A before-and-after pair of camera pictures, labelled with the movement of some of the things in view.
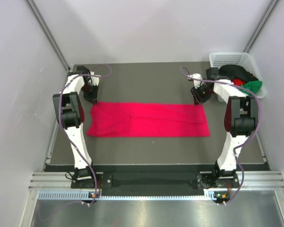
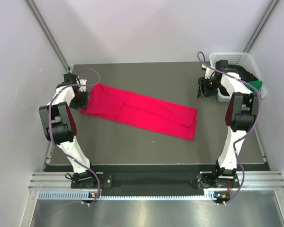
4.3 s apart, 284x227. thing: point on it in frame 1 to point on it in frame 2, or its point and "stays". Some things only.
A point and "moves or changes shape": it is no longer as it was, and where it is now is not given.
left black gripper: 92,97 to 83,103
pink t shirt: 147,119 moves or changes shape
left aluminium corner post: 37,14 stays
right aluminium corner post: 260,26 stays
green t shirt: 254,86 stays
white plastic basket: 243,59 stays
